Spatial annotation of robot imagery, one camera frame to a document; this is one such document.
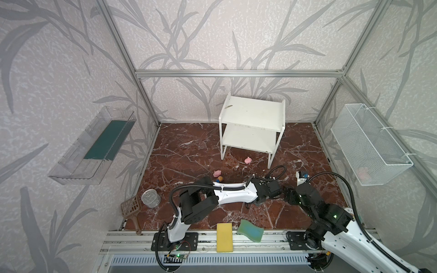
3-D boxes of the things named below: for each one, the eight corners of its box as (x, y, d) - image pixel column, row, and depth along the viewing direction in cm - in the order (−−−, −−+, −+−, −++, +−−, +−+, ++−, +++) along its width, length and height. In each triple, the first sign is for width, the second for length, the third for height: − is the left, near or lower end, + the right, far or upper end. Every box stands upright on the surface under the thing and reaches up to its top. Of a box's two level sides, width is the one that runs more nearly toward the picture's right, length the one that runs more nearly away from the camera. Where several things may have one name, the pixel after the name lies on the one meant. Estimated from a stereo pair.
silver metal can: (143, 208, 85) (138, 204, 80) (148, 193, 90) (143, 189, 85) (158, 208, 85) (154, 204, 80) (162, 193, 90) (158, 189, 85)
